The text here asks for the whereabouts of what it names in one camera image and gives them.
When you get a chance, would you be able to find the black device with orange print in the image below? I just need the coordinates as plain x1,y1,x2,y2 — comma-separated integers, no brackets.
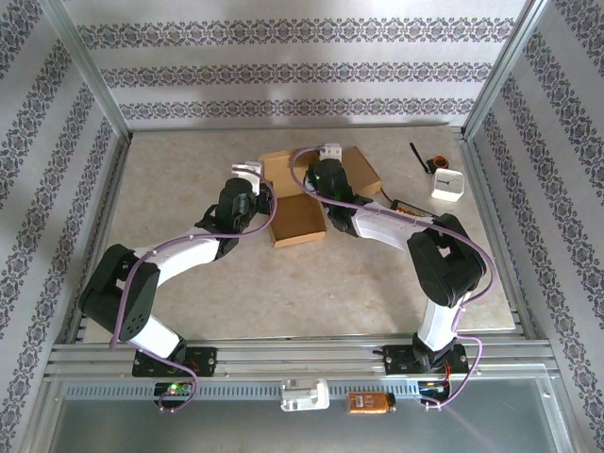
390,200,443,222

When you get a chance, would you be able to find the white plastic holder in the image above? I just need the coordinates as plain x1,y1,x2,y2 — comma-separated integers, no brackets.
279,377,330,413

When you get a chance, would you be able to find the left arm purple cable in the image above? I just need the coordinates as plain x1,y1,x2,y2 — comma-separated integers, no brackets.
108,181,279,414

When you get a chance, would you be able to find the small black orange strap device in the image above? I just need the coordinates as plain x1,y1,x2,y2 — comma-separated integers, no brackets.
409,143,450,175

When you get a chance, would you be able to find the slotted grey cable duct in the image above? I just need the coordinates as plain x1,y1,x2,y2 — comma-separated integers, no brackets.
63,379,421,402

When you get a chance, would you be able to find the aluminium side rail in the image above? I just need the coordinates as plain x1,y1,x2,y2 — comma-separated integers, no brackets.
460,134,539,341
70,134,134,344

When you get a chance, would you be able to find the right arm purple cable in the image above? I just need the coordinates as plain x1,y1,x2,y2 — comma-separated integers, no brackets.
288,145,501,411

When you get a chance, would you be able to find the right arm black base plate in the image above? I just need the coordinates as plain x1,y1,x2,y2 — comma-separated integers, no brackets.
384,344,471,378

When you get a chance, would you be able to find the aluminium frame post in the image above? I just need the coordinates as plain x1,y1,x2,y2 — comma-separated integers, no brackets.
460,0,553,139
40,0,134,143

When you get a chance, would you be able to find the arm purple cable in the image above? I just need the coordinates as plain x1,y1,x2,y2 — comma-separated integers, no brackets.
288,145,501,411
108,181,279,414

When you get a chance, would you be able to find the aluminium mounting rail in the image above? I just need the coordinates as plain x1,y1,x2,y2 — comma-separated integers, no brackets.
44,335,556,379

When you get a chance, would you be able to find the orange battery pack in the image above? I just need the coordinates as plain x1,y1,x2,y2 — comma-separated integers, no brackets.
345,392,395,416

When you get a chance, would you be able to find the brown cardboard box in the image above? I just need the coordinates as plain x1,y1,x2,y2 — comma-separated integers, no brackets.
258,149,328,250
342,144,382,197

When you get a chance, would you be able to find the white square clock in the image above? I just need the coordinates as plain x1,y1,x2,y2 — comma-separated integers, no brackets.
431,168,466,205

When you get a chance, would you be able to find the controller board green light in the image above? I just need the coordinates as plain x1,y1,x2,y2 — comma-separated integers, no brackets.
154,381,193,397

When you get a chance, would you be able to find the grey metal sheet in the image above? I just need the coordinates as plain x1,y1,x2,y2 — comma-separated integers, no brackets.
44,398,570,453

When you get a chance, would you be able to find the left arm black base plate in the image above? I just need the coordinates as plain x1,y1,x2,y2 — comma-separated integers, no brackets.
131,346,218,378

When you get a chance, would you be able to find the controller board with wires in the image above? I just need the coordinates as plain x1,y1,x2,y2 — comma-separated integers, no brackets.
417,377,454,400

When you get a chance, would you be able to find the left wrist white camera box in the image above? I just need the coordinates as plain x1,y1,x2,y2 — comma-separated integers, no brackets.
230,162,263,190

